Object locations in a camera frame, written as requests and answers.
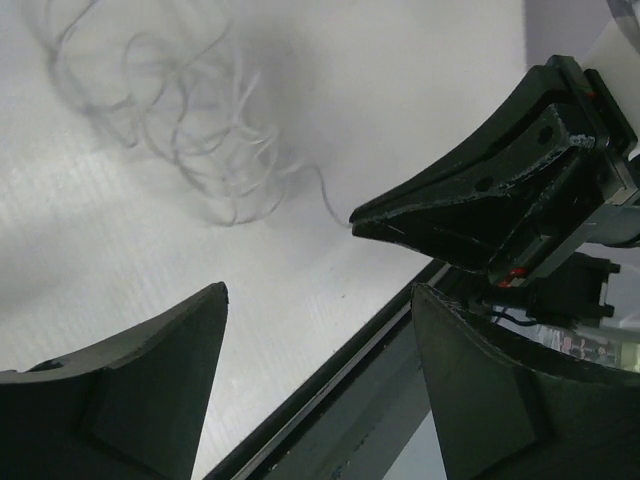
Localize white cables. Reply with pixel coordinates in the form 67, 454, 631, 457
42, 0, 351, 229

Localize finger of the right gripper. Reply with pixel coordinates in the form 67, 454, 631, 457
352, 192, 538, 273

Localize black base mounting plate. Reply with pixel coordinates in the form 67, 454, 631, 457
206, 260, 445, 479

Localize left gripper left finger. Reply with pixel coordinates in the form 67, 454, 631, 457
1, 283, 229, 479

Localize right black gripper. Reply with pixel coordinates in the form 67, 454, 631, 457
349, 55, 639, 288

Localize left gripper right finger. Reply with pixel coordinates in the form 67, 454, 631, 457
411, 284, 639, 479

